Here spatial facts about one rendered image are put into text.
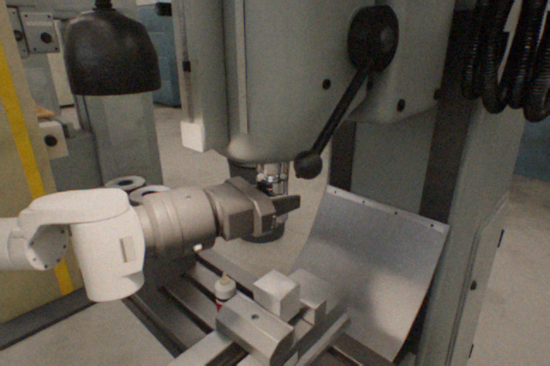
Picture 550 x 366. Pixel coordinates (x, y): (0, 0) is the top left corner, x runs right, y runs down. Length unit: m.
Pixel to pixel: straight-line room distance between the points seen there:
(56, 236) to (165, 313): 0.35
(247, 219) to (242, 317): 0.19
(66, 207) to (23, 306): 2.06
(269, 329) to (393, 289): 0.35
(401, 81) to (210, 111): 0.26
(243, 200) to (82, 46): 0.26
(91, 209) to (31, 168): 1.76
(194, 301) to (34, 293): 1.72
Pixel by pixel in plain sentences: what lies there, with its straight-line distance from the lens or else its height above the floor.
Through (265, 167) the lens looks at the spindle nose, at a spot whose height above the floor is 1.29.
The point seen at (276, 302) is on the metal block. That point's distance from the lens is 0.59.
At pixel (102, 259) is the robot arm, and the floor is 1.23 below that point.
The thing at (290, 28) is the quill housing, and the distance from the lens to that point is 0.37.
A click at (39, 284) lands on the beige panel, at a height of 0.17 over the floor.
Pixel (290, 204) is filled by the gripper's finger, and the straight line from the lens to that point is 0.51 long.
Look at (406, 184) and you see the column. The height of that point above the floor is 1.16.
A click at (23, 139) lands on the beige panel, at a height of 0.99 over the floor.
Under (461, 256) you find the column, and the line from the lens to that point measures 0.88.
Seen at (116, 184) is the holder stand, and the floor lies 1.13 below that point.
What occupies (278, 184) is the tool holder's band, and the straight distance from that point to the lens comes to 0.49.
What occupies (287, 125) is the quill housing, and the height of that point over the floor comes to 1.37.
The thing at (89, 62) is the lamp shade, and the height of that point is 1.44.
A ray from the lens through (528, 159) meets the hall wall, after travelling 4.72.
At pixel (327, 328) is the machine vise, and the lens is 0.70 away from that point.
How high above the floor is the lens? 1.46
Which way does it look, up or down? 23 degrees down
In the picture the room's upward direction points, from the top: straight up
